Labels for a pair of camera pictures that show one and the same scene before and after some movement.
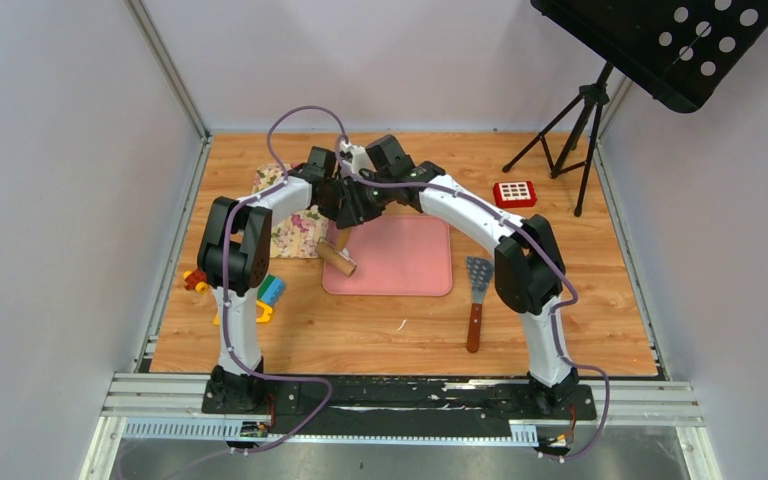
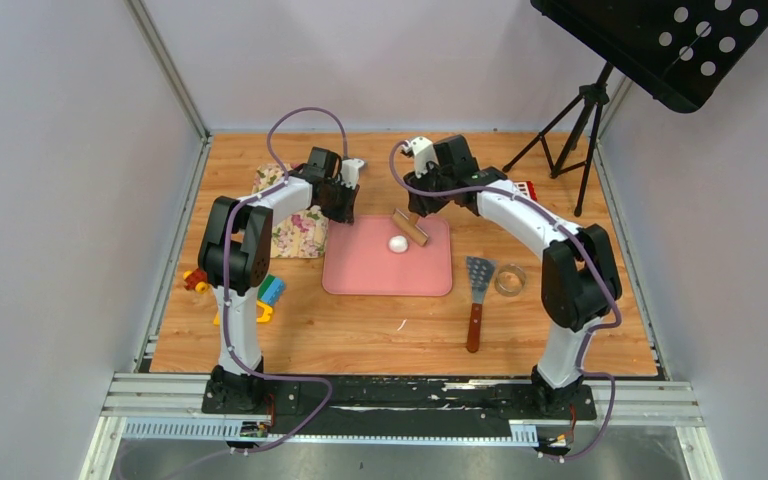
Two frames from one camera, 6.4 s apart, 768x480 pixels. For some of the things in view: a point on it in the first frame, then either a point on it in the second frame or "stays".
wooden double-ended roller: x=335 y=254 to x=408 y=224
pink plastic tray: x=394 y=256 stays
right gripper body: x=368 y=203 to x=432 y=181
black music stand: x=682 y=52 stays
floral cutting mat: x=296 y=236 stays
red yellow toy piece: x=196 y=280 stays
